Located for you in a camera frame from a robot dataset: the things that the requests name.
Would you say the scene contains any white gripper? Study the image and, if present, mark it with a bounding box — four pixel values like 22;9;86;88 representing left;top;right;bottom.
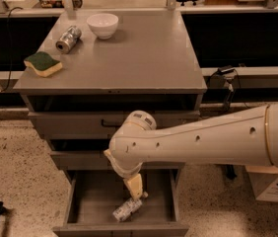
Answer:
104;149;143;200

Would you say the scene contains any clear plastic bottle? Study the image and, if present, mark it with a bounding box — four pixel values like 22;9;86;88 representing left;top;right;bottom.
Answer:
112;192;148;222

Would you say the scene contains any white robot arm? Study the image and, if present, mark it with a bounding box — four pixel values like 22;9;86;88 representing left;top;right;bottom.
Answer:
104;104;278;200

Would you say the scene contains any grey open bottom drawer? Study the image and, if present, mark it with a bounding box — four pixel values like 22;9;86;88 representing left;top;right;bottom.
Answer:
53;170;188;237

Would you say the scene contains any grey middle drawer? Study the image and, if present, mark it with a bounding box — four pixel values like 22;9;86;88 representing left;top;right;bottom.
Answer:
50;151;184;171

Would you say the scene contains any grey top drawer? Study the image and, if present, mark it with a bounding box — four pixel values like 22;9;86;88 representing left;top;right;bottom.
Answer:
28;110;201;140

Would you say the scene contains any grey drawer cabinet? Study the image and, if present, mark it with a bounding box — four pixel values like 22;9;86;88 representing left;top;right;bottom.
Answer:
13;8;208;183

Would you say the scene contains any brown cardboard box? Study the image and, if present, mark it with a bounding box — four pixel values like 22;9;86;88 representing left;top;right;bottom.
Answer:
245;166;278;202

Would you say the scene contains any black stand with adapter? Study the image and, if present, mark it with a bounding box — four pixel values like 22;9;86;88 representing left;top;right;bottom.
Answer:
205;65;238;180

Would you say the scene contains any green yellow sponge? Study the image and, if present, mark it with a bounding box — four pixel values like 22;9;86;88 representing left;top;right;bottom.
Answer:
24;51;62;77

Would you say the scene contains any silver metal can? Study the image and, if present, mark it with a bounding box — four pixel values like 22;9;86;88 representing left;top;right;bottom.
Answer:
56;26;82;53

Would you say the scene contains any white ceramic bowl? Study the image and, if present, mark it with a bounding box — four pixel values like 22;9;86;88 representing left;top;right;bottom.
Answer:
87;13;118;40

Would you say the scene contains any black top drawer handle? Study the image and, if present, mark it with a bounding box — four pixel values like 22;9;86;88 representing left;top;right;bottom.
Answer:
101;119;122;127

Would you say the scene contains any black cable on left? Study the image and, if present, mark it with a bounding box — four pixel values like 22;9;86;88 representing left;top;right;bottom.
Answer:
0;6;25;93

